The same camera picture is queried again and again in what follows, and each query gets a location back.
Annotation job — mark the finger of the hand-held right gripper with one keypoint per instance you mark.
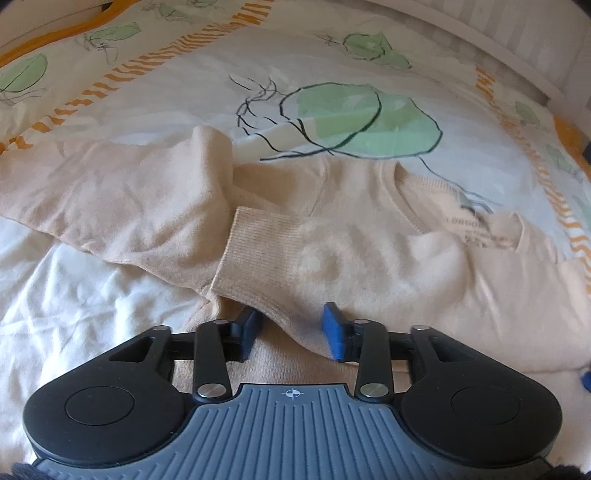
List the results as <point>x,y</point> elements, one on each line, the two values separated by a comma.
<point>587,381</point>

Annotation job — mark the leaf print duvet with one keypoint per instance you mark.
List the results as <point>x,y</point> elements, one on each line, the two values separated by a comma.
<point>152,97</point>

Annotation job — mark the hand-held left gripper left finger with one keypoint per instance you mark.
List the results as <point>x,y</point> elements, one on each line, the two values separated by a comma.
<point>246,333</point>

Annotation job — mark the cream knit sweater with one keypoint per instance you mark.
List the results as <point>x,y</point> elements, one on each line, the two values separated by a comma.
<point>369,258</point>

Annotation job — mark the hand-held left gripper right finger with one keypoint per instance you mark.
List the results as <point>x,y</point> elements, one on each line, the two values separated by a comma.
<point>333,333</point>

